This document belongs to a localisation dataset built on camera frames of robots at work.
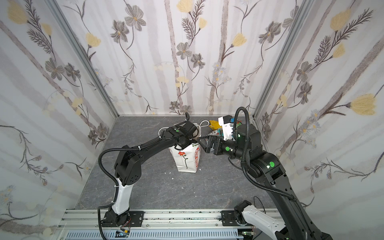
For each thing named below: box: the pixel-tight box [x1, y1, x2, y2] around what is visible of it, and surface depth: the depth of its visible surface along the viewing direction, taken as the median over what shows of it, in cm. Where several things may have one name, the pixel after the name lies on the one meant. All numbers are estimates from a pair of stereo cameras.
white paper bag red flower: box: [168, 123, 202, 173], surface depth 82 cm
